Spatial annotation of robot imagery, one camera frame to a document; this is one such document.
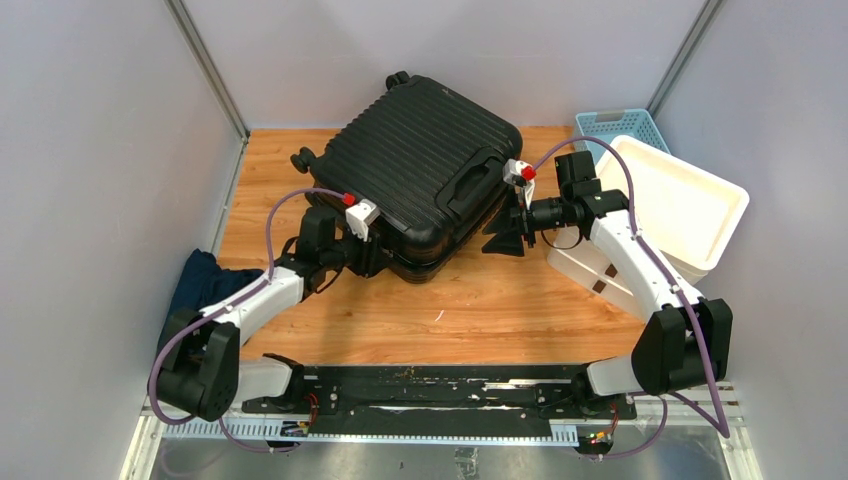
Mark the left aluminium frame post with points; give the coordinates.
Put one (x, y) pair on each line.
(193, 37)

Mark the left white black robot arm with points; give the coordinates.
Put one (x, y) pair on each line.
(199, 369)

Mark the white three-drawer storage unit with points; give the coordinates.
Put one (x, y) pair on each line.
(686, 212)

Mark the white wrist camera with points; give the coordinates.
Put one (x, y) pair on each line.
(359, 217)
(521, 174)

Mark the right aluminium frame post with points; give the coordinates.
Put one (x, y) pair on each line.
(684, 54)

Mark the black ribbed hard-shell suitcase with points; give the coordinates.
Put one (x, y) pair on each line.
(429, 158)

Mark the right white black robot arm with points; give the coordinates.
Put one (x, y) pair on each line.
(686, 339)

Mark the aluminium frame post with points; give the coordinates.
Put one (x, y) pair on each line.
(684, 54)
(193, 37)

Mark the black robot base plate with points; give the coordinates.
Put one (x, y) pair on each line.
(447, 402)

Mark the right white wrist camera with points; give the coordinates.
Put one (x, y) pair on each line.
(521, 174)

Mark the light blue plastic basket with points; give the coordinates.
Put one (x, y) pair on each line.
(606, 125)

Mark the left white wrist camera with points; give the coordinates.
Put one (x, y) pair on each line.
(359, 217)

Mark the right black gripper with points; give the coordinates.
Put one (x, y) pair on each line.
(509, 239)

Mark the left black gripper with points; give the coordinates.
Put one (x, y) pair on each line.
(371, 260)

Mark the dark blue cloth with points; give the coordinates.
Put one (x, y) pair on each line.
(204, 282)

